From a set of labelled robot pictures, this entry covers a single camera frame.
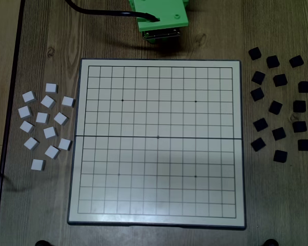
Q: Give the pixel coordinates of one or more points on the white square stone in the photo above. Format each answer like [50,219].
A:
[51,87]
[27,126]
[60,118]
[68,101]
[50,132]
[48,101]
[24,112]
[42,118]
[31,143]
[52,152]
[65,144]
[38,164]
[29,97]

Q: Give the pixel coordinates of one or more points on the white go board with grid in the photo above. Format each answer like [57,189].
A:
[156,159]

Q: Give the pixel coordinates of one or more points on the black stand foot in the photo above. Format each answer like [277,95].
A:
[42,243]
[270,242]

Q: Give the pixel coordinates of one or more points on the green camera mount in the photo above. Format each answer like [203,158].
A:
[166,10]

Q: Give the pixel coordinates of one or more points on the black square stone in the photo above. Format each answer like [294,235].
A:
[258,144]
[304,145]
[260,124]
[279,133]
[258,77]
[304,86]
[257,94]
[272,61]
[299,106]
[275,107]
[280,156]
[296,61]
[254,53]
[280,80]
[299,126]

